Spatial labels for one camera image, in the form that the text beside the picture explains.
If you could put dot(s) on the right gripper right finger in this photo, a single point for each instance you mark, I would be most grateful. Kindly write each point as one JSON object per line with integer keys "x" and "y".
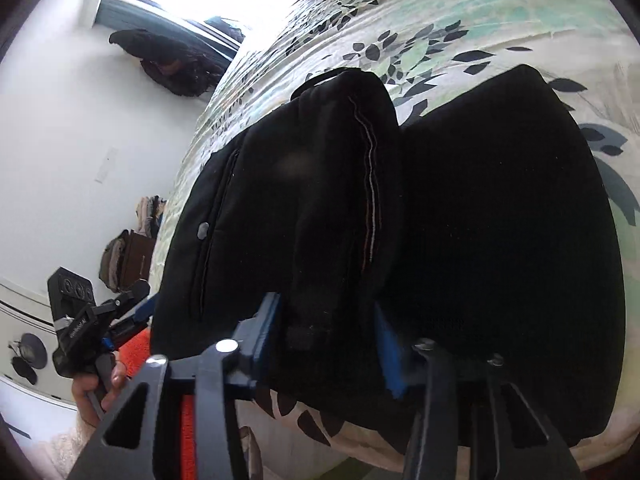
{"x": 510, "y": 436}

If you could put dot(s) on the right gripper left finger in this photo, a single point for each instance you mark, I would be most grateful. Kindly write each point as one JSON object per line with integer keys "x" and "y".
{"x": 139, "y": 437}

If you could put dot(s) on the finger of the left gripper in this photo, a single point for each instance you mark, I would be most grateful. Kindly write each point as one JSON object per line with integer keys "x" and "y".
{"x": 116, "y": 308}
{"x": 128, "y": 327}

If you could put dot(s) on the black pants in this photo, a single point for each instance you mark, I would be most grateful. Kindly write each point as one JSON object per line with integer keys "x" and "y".
{"x": 483, "y": 225}

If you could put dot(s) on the person's left hand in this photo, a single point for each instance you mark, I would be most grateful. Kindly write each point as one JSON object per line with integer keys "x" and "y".
{"x": 83, "y": 384}

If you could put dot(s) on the pile of folded clothes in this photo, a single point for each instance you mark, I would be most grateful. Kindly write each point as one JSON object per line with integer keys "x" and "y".
{"x": 150, "y": 212}

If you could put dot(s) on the dark clothes on hanger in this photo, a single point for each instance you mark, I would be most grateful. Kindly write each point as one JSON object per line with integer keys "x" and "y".
{"x": 176, "y": 66}

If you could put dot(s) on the floral bed cover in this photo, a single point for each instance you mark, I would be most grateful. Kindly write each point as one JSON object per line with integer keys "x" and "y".
{"x": 427, "y": 52}

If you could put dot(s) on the white wall switch plate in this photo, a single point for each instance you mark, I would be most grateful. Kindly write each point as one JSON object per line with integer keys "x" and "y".
{"x": 107, "y": 165}

